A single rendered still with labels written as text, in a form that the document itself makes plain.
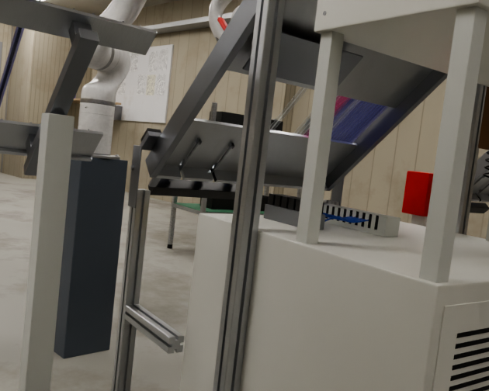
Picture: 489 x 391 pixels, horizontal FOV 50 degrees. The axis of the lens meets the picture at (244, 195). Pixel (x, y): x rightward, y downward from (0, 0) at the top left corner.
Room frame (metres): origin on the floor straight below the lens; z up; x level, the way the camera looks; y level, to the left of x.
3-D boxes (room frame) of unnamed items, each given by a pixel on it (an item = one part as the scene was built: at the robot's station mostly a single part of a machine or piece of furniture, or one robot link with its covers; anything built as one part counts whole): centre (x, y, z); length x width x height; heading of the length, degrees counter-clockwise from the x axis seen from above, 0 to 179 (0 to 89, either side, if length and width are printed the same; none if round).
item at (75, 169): (1.89, 0.56, 0.35); 0.18 x 0.18 x 0.70; 45
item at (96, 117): (1.89, 0.56, 0.79); 0.19 x 0.19 x 0.18
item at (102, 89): (1.92, 0.54, 1.00); 0.19 x 0.12 x 0.24; 159
